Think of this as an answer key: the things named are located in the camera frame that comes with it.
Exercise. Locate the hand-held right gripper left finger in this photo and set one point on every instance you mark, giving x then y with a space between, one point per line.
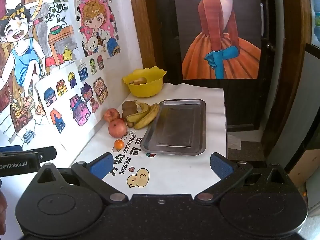
101 166

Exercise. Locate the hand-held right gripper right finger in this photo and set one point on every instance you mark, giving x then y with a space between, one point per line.
221 166

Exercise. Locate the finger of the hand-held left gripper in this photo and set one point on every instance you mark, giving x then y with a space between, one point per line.
10 149
46 153

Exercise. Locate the small orange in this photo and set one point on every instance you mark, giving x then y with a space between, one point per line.
119 144

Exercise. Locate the large red apple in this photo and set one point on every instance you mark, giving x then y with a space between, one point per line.
117 128

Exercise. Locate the small red apple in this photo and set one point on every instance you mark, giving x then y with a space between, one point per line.
111 115

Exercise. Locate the metal tray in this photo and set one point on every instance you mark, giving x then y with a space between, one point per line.
180 127

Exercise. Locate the yellow banana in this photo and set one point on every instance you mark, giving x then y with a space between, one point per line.
147 120
136 117

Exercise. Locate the brown kiwi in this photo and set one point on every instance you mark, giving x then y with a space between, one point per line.
125 105
133 112

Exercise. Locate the white paper scrap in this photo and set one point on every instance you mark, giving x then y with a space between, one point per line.
234 142

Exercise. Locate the colourful houses drawing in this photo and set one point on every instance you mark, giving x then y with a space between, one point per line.
75 100

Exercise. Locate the cardboard box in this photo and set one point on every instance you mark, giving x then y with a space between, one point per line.
302 167

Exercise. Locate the laughing boy drawing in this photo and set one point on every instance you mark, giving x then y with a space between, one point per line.
22 62

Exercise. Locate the yellow plastic bowl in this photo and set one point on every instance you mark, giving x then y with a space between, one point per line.
147 88

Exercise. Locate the yellowish fruit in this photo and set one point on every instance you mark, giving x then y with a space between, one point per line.
140 80

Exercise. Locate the grey white panel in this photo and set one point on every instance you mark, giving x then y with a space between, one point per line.
308 92

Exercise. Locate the orange dress poster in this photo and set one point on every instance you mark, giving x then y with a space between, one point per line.
220 42

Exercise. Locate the dark door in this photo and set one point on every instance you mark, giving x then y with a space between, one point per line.
165 42

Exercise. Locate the girl with teddy drawing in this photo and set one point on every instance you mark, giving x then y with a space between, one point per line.
97 25

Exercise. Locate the blue water bottle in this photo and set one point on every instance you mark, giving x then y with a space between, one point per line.
316 25

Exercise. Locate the wooden door frame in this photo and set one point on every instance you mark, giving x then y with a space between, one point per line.
140 17

